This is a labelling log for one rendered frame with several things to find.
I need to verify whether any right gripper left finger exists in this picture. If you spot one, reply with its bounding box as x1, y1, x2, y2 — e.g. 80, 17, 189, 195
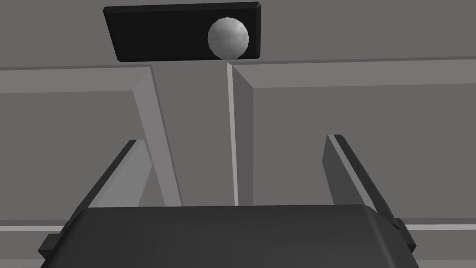
63, 139, 153, 228

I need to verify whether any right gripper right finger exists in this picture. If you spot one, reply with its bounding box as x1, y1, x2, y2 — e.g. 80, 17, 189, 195
321, 134, 402, 225

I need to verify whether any grey ball knob black plate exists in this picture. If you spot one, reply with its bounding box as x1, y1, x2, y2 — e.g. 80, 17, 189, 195
102, 1, 262, 63

